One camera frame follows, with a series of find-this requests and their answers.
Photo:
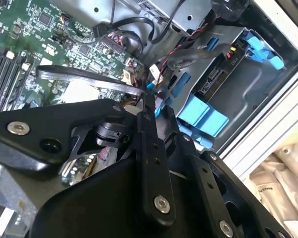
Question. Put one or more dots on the hard disk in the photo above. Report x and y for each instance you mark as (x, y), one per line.
(203, 114)

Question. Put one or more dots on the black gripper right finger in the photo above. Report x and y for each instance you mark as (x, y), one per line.
(213, 198)

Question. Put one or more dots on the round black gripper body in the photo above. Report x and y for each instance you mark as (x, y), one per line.
(101, 210)

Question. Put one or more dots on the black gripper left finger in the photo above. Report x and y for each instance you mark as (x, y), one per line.
(44, 119)

